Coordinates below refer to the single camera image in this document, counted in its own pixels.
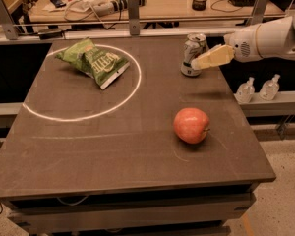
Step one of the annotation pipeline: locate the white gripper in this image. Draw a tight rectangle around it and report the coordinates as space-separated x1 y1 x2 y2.
191 24 262 70

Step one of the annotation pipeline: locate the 7up soda can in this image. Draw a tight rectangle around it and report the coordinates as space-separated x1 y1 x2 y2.
181 33 208 77

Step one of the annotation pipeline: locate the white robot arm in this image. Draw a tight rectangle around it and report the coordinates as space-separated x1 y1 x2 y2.
191 14 295 70

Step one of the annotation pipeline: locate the green jalapeno chip bag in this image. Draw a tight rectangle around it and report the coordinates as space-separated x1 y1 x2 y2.
56 38 130 89

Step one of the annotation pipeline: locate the clear sanitizer bottle left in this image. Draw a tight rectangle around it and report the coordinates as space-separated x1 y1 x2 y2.
235 77 255 103

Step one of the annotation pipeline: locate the clear sanitizer bottle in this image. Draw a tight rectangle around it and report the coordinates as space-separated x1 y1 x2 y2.
235 77 255 103
259 74 280 100

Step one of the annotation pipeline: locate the black mesh cup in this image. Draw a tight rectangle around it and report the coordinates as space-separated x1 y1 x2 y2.
192 0 207 11

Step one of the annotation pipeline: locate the clear sanitizer bottle right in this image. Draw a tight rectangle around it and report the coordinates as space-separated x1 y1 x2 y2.
259 74 280 100

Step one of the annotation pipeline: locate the red apple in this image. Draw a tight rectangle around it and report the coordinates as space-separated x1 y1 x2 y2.
173 108 210 145

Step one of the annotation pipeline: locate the grey cylindrical device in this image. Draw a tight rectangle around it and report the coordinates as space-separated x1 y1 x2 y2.
91 0 147 17

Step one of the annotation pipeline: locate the white cloth on desk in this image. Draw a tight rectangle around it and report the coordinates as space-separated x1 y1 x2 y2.
67 0 106 13

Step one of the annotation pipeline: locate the metal bracket right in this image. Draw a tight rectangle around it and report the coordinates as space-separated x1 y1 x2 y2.
246 0 269 26

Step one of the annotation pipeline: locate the metal bracket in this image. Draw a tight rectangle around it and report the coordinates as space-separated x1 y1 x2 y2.
127 0 140 36
246 0 269 26
0 0 19 40

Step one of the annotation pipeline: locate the metal bracket middle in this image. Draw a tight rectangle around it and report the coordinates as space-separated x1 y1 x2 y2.
127 0 140 36

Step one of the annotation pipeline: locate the white cable under table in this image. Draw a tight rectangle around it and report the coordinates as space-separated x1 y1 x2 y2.
56 195 89 207

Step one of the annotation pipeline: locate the metal bracket left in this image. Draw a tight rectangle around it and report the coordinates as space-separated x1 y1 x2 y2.
0 0 19 40

